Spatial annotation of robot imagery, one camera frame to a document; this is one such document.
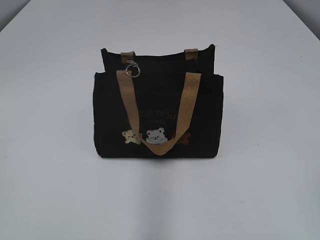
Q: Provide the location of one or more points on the black canvas tote bag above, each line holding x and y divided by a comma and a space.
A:
158, 83

